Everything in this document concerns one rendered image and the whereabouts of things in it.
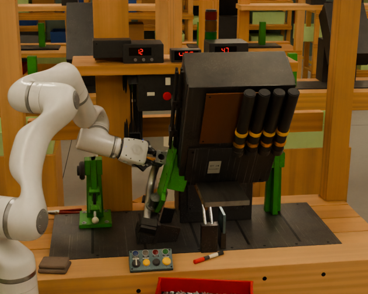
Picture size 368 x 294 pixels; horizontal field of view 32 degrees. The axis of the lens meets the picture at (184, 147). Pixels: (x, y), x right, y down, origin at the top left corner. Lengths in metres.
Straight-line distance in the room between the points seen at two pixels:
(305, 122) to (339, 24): 0.46
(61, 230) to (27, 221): 0.80
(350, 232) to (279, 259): 0.43
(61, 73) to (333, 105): 1.27
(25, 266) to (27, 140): 0.36
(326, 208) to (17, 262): 1.49
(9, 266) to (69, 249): 0.57
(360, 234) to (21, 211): 1.42
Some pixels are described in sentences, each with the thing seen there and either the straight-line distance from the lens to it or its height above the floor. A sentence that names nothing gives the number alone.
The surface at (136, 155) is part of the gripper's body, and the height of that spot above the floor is 1.23.
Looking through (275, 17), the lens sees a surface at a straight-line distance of 11.97.
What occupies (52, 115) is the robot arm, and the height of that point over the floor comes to 1.49.
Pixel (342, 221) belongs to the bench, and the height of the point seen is 0.88.
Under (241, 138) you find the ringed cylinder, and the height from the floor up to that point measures 1.35.
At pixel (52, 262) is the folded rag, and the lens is 2.27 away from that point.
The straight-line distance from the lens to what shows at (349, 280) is 2.42.
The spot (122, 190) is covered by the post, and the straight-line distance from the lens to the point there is 2.74.
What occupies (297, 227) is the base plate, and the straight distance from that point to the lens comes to 2.61.
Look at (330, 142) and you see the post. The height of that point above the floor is 1.16.
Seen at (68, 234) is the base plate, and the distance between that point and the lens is 2.53.
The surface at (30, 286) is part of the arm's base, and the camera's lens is 1.92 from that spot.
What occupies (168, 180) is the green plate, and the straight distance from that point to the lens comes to 2.34.
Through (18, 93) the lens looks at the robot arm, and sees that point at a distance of 1.99.
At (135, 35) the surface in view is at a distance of 9.27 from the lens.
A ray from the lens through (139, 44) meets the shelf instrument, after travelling 2.50.
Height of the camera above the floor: 1.96
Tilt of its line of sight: 17 degrees down
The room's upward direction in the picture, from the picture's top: straight up
